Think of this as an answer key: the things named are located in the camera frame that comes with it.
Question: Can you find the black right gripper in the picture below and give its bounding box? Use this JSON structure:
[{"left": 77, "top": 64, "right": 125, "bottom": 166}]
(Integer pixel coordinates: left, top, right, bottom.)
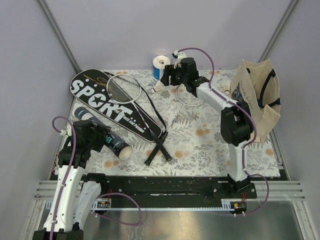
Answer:
[{"left": 160, "top": 65, "right": 188, "bottom": 87}]

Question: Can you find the black shuttlecock tube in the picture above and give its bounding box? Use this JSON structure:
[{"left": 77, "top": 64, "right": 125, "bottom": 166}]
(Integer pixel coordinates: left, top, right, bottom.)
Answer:
[{"left": 74, "top": 106, "right": 133, "bottom": 161}]

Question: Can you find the white shuttlecock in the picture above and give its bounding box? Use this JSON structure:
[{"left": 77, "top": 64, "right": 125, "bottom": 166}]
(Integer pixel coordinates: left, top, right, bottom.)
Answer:
[
  {"left": 151, "top": 81, "right": 165, "bottom": 93},
  {"left": 221, "top": 80, "right": 231, "bottom": 96}
]

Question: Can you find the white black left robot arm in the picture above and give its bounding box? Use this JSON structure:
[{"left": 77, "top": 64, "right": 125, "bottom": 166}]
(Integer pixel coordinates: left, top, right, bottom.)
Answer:
[{"left": 32, "top": 120, "right": 110, "bottom": 240}]

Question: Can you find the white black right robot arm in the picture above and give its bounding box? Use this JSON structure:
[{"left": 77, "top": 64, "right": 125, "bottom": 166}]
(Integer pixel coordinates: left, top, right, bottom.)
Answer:
[{"left": 160, "top": 57, "right": 255, "bottom": 198}]

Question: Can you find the white strung badminton racket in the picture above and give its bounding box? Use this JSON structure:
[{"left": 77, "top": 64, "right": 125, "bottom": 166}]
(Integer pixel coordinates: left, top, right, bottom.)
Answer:
[{"left": 106, "top": 73, "right": 172, "bottom": 161}]

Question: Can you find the white unstrung badminton racket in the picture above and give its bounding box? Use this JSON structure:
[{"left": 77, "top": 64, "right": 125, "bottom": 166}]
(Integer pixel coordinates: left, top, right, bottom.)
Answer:
[{"left": 143, "top": 83, "right": 208, "bottom": 166}]

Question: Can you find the blue white tape roll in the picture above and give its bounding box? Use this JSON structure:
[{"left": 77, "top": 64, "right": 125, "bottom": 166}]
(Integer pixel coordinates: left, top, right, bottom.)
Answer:
[{"left": 152, "top": 55, "right": 171, "bottom": 80}]

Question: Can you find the black sport racket cover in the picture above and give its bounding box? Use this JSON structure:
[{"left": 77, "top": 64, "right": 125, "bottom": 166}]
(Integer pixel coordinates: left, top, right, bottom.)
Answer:
[{"left": 70, "top": 68, "right": 163, "bottom": 142}]

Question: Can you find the beige canvas tote bag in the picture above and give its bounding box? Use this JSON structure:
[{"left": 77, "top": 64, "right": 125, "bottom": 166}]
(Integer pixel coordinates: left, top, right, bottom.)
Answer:
[{"left": 229, "top": 60, "right": 281, "bottom": 142}]

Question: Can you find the floral patterned table mat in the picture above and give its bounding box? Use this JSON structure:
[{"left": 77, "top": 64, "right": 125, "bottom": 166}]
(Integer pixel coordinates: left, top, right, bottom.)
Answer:
[{"left": 54, "top": 68, "right": 280, "bottom": 178}]

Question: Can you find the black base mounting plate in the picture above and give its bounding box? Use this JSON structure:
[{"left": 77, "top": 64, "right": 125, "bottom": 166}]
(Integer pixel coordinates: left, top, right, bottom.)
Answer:
[{"left": 87, "top": 174, "right": 258, "bottom": 201}]

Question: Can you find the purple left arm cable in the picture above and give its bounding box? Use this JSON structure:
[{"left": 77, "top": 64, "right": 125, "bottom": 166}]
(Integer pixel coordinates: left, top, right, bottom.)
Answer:
[{"left": 48, "top": 116, "right": 143, "bottom": 240}]

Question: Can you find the aluminium frame rail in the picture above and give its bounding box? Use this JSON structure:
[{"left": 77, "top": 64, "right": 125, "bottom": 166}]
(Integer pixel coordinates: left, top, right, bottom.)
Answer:
[{"left": 33, "top": 179, "right": 307, "bottom": 213}]

